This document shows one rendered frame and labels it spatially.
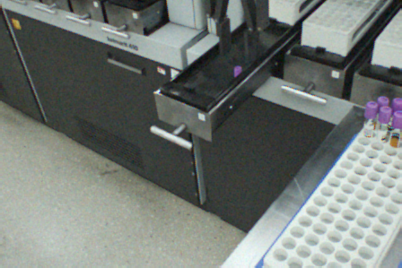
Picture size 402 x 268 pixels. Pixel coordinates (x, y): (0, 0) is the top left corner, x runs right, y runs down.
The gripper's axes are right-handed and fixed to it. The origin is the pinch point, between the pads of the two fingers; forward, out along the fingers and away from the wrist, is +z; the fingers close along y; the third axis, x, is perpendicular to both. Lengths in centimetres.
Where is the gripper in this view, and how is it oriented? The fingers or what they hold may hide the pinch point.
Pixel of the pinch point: (237, 42)
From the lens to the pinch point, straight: 87.6
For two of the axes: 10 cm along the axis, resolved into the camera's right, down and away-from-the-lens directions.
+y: -8.0, -3.2, 5.1
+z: 0.8, 7.7, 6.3
